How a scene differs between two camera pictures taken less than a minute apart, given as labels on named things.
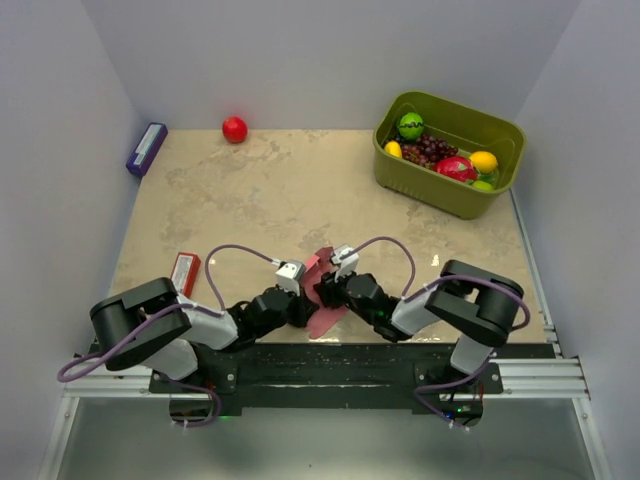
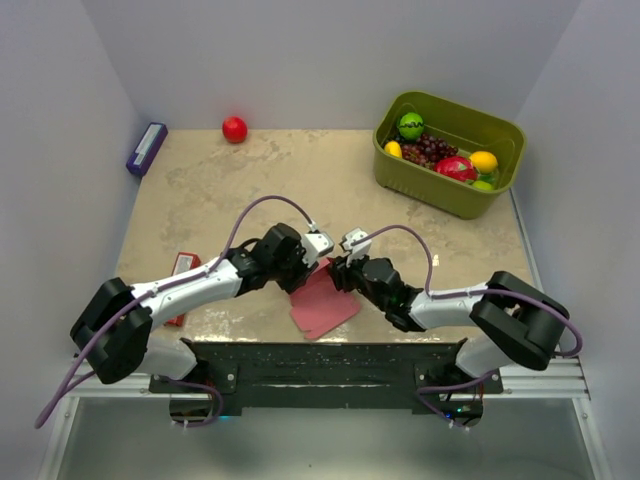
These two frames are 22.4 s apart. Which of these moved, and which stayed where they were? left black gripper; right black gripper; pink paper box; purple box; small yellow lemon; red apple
Moved: left black gripper; right black gripper
Stayed: pink paper box; purple box; red apple; small yellow lemon
